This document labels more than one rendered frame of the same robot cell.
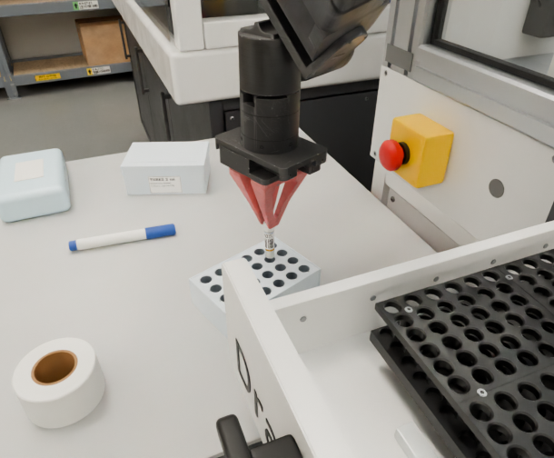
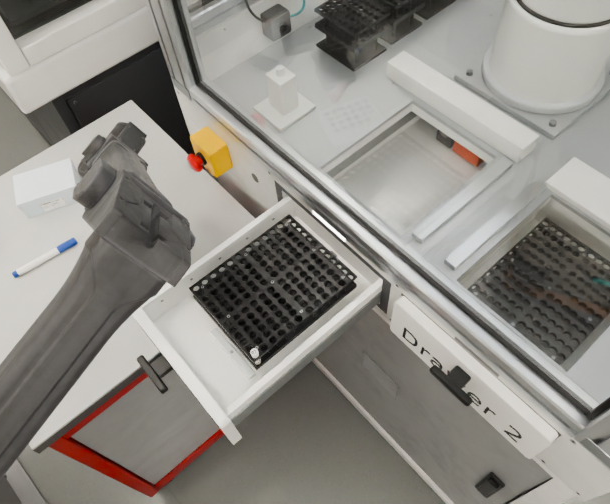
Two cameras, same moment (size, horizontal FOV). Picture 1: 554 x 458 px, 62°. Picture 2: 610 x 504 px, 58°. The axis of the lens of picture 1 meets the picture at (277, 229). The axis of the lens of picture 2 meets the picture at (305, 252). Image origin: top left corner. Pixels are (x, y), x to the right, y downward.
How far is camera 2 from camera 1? 64 cm
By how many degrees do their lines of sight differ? 24
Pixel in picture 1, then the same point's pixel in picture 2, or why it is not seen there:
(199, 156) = (69, 177)
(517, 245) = (256, 227)
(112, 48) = not seen: outside the picture
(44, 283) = (12, 305)
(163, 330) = not seen: hidden behind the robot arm
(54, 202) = not seen: outside the picture
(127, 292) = not seen: hidden behind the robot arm
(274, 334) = (147, 323)
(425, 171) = (218, 168)
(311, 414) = (165, 348)
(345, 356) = (188, 306)
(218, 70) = (48, 77)
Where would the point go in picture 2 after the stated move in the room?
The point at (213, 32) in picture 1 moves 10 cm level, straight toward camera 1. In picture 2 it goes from (32, 52) to (42, 78)
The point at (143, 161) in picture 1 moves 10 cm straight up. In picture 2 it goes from (30, 195) to (5, 163)
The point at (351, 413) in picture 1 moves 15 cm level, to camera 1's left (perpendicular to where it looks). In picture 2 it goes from (193, 330) to (108, 360)
